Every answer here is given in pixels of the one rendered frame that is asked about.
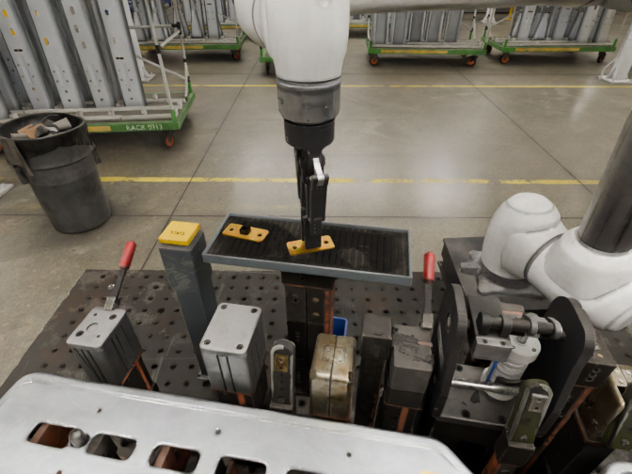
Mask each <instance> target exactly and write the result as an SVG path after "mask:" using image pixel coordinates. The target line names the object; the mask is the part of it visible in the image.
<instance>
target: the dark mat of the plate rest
mask: <svg viewBox="0 0 632 474"><path fill-rule="evenodd" d="M231 223H233V224H238V225H243V226H249V227H252V228H257V229H266V230H268V234H267V236H266V237H265V239H264V240H263V241H262V242H261V243H257V242H252V241H248V240H243V239H238V238H234V237H229V236H225V235H223V233H222V232H223V231H224V230H225V229H226V227H227V226H228V225H229V224H231ZM326 235H328V236H330V238H331V240H332V242H333V244H334V246H335V247H334V248H333V249H327V250H322V251H317V252H311V253H306V254H301V255H295V256H292V255H290V252H289V249H288V247H287V243H288V242H292V241H298V240H302V239H301V223H295V222H285V221H276V220H267V219H257V218H247V217H237V216H230V217H229V219H228V221H227V222H226V224H225V226H224V227H223V228H222V229H221V231H220V233H219V234H218V236H217V237H216V239H215V241H214V242H213V245H212V246H211V248H210V250H209V251H208V253H207V254H213V255H221V256H230V257H238V258H247V259H255V260H264V261H279V262H287V263H296V264H305V265H313V266H322V267H330V268H339V269H347V270H356V271H364V272H373V273H381V274H390V275H398V276H407V277H409V268H408V242H407V233H401V232H392V231H382V230H372V229H353V228H344V227H334V226H325V225H322V236H326Z"/></svg>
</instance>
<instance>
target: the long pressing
mask: <svg viewBox="0 0 632 474"><path fill-rule="evenodd" d="M99 409H102V411H101V412H100V413H97V411H98V410H99ZM41 423H45V424H51V425H55V426H61V427H66V428H71V429H75V428H80V429H82V430H83V431H84V433H85V434H88V435H89V436H90V438H89V440H88V442H87V444H86V445H85V446H84V447H81V448H77V447H73V446H71V443H70V440H69V445H68V446H67V447H65V448H62V449H61V448H56V447H51V446H45V445H41V444H36V443H31V442H28V441H27V438H28V436H29V435H30V434H31V432H32V431H33V430H34V428H35V427H36V426H37V425H39V424H41ZM218 429H220V430H221V434H216V433H215V432H216V430H218ZM96 435H112V436H116V437H122V438H127V439H132V440H135V441H136V447H135V449H134V452H133V454H132V455H131V457H130V458H128V459H127V460H119V459H114V458H109V457H104V456H100V455H94V454H89V453H87V448H88V446H89V445H90V443H91V441H92V440H93V438H94V437H95V436H96ZM159 446H168V447H173V448H178V449H184V450H192V451H197V452H198V453H199V454H200V457H199V460H198V463H197V467H196V469H195V470H194V471H192V472H190V473H187V472H182V471H178V470H172V469H167V468H162V467H158V466H152V465H151V464H150V458H151V456H152V455H153V453H154V451H155V449H156V448H157V447H159ZM347 452H350V453H351V454H352V455H351V457H348V456H347ZM224 457H228V458H234V459H239V460H245V461H249V462H255V463H260V464H264V465H265V466H266V473H265V474H287V473H288V471H290V470H292V469H295V470H300V471H306V472H310V473H316V474H420V472H421V471H422V470H425V471H431V472H435V473H440V474H474V473H473V472H472V471H471V470H470V469H469V468H468V467H467V466H466V465H465V464H464V463H463V462H462V461H461V460H460V459H459V458H458V457H457V456H456V455H455V454H454V453H453V451H452V450H451V449H450V448H449V447H448V446H447V445H445V444H444V443H443V442H441V441H440V440H438V439H436V438H433V437H430V436H426V435H419V434H409V433H403V432H397V431H391V430H386V429H380V428H374V427H369V426H363V425H357V424H352V423H346V422H340V421H334V420H328V419H317V418H312V417H306V416H300V415H295V414H289V413H283V412H277V411H272V410H266V409H260V408H255V407H249V406H242V405H237V404H231V403H221V402H215V401H209V400H203V399H198V398H192V397H186V396H181V395H175V394H169V393H164V392H158V391H151V390H145V389H140V388H134V387H124V386H118V385H112V384H106V383H101V382H95V381H89V380H84V379H78V378H72V377H67V376H60V375H54V374H49V373H43V372H35V373H30V374H27V375H26V376H24V377H22V378H21V379H19V380H18V381H17V382H16V383H15V384H14V385H13V386H12V387H11V388H10V389H9V390H8V391H7V393H6V394H5V395H4V396H3V397H2V398H1V399H0V474H56V473H57V472H58V471H62V473H61V474H215V472H216V470H217V467H218V464H219V461H220V460H221V459H222V458H224ZM598 474H632V463H631V462H625V461H614V462H610V463H608V464H607V465H605V466H604V467H603V468H602V469H601V471H600V472H599V473H598Z"/></svg>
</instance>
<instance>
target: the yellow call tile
mask: <svg viewBox="0 0 632 474"><path fill-rule="evenodd" d="M199 229H200V224H197V223H187V222H178V221H172V222H171V223H170V224H169V225H168V226H167V228H166V229H165V230H164V232H163V233H162V234H161V235H160V237H159V238H158V240H159V243H164V244H173V245H189V244H190V243H191V241H192V240H193V238H194V237H195V236H196V234H197V233H198V231H199Z"/></svg>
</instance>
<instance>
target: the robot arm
mask: <svg viewBox="0 0 632 474"><path fill-rule="evenodd" d="M234 5H235V9H236V15H237V20H238V23H239V25H240V26H241V27H242V29H243V30H244V32H245V33H246V34H247V35H248V37H249V38H250V39H252V40H253V41H254V42H255V43H257V44H258V45H259V46H260V47H262V48H264V49H266V50H267V53H268V55H269V56H270V57H272V58H273V60H274V64H275V68H276V88H277V98H278V108H279V109H278V111H279V112H280V115H281V116H282V117H283V118H284V132H285V140H286V142H287V143H288V144H289V145H290V146H292V147H293V149H294V156H295V167H296V180H297V193H298V194H297V196H298V198H300V205H301V207H303V208H300V214H301V239H302V241H303V242H304V241H305V249H311V248H315V247H321V246H322V221H325V206H326V194H327V185H328V182H329V175H328V173H324V165H325V157H324V154H323V153H322V151H323V149H324V148H325V147H326V146H329V145H330V144H331V143H332V142H333V141H334V137H335V117H336V116H337V115H338V114H339V112H340V84H341V68H342V63H343V59H344V57H345V54H346V51H347V43H348V35H349V19H350V16H354V15H359V14H368V13H382V12H410V11H438V10H464V9H484V8H509V7H523V6H556V7H567V8H575V7H592V6H601V7H602V8H609V9H615V10H620V11H625V12H630V13H632V0H234ZM560 219H561V215H560V213H559V211H558V209H557V208H556V206H555V205H554V204H553V203H552V202H551V201H550V200H548V199H547V198H546V197H544V196H541V195H538V194H534V193H519V194H516V195H514V196H512V197H510V198H509V199H507V200H506V201H504V202H503V203H502V204H501V205H500V206H499V207H498V208H497V210H496V211H495V213H494V214H493V216H492V218H491V220H490V223H489V225H488V228H487V231H486V233H485V237H484V241H483V245H482V252H481V251H476V250H472V251H470V252H469V254H468V257H469V258H470V260H471V262H462V263H460V266H459V267H460V269H459V270H460V272H461V273H464V274H468V275H473V276H475V277H476V280H477V284H478V288H477V293H478V294H479V295H482V296H487V295H509V296H525V297H532V298H536V299H544V298H545V297H546V298H547V299H548V300H549V301H550V302H552V301H553V300H554V299H555V298H557V297H558V296H568V297H574V298H575V299H576V300H578V302H579V303H580V304H581V306H582V308H583V309H584V310H585V312H586V314H587V316H588V318H589V320H590V322H591V323H592V327H594V328H597V329H601V330H610V331H618V330H621V329H623V328H625V327H626V326H628V325H629V324H631V323H632V108H631V110H630V112H629V114H628V117H627V119H626V121H625V124H624V127H623V129H622V131H621V133H620V135H619V138H618V140H617V142H616V144H615V147H614V149H613V151H612V154H611V155H610V157H609V159H608V163H607V165H606V168H605V170H604V172H603V174H602V177H601V179H600V181H599V183H598V185H597V187H596V190H595V192H594V194H593V196H592V200H591V202H590V205H589V207H588V209H587V211H586V213H585V215H584V217H583V220H582V222H581V224H580V226H579V227H576V228H573V229H569V230H567V229H566V227H565V226H564V225H563V223H562V222H561V221H560Z"/></svg>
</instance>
